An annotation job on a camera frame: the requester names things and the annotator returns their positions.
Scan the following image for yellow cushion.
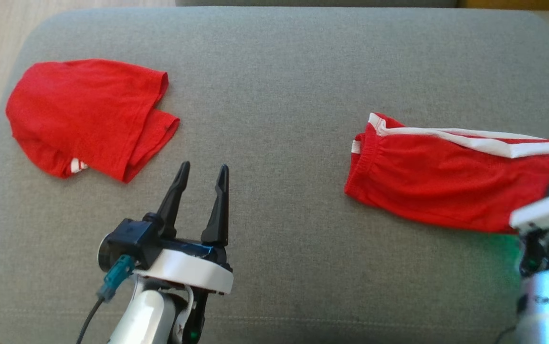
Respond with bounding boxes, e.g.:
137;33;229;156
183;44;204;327
459;0;549;12

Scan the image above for red basketball jersey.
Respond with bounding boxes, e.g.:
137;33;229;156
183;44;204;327
6;59;180;184

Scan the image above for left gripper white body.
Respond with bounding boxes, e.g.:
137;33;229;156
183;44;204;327
134;239;233;294

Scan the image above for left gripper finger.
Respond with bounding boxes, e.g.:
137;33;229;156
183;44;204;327
201;164;230;248
157;161;191;239

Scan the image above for grey fabric sofa seat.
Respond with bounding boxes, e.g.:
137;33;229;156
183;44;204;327
0;6;549;344

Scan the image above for left thin black cable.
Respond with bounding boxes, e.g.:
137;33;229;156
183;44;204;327
76;296;106;344

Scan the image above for left teal cable connector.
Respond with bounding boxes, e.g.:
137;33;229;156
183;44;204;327
96;255;136;302

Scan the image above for red shorts with white stripe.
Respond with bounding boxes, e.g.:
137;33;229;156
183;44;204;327
344;113;549;235

